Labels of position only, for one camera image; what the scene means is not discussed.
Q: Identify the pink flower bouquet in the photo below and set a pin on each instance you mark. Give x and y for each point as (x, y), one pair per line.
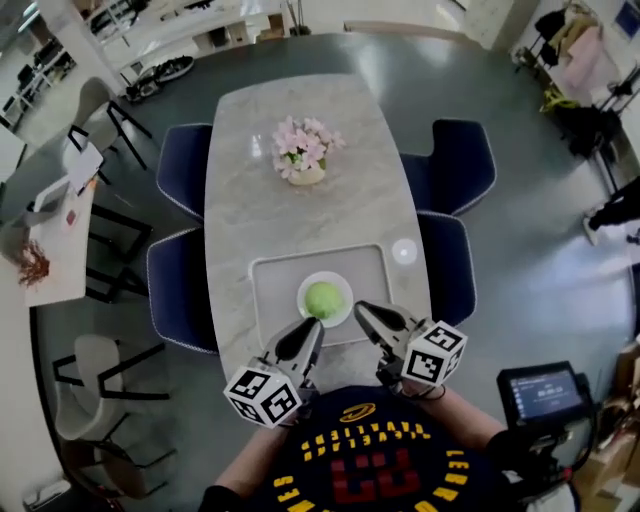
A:
(302, 142)

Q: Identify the yellow green cloth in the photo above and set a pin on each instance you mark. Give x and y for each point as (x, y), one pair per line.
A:
(557, 99)

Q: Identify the cream flower vase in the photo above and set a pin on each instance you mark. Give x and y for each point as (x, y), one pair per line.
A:
(307, 176)

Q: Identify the dried red plant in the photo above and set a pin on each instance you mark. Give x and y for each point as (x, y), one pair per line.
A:
(32, 265)

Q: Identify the brown chair black legs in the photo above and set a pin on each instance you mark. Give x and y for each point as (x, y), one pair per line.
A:
(115, 470)

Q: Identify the beige chair black legs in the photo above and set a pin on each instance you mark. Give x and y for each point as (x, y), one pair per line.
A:
(82, 400)
(97, 122)

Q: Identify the small white round coaster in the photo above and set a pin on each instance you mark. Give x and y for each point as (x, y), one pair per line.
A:
(404, 251)

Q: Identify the black monitor on stand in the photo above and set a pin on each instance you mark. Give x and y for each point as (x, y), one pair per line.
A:
(545, 395)

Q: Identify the pile of black shoes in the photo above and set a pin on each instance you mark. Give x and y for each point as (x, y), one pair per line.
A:
(160, 75)

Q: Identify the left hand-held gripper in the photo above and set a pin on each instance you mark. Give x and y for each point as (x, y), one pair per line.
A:
(270, 385)

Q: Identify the person's left forearm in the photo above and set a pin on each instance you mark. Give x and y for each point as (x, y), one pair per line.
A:
(250, 460)

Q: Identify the white round dish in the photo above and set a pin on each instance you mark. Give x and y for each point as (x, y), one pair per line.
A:
(340, 285)

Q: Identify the cardboard boxes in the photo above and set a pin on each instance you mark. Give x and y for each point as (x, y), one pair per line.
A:
(620, 450)

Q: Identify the person's dark printed shirt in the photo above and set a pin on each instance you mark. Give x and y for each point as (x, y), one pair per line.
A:
(380, 450)

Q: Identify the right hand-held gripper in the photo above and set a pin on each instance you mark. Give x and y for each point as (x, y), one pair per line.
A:
(430, 355)

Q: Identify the black bag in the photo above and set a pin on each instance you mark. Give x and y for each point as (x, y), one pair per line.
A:
(587, 130)

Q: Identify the small red card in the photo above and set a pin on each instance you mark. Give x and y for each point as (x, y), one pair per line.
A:
(70, 217)

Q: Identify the white side table black frame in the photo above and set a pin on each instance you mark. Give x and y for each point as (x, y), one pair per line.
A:
(65, 255)

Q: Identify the white power strip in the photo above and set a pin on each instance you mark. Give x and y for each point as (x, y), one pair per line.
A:
(47, 492)

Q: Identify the grey laptop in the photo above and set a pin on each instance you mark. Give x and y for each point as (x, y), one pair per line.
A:
(47, 200)

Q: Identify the clothes rack with garments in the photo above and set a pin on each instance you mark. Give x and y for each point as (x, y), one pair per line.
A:
(575, 45)

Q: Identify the person's right forearm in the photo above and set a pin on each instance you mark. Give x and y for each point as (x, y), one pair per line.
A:
(465, 417)

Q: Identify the dark blue upholstered chair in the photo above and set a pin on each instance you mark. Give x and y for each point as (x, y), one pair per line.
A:
(450, 270)
(182, 165)
(457, 165)
(175, 290)

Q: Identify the grey rectangular tray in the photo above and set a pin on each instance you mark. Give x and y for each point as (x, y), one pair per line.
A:
(280, 280)

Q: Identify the green leafy vegetable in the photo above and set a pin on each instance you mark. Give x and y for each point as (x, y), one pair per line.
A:
(324, 300)

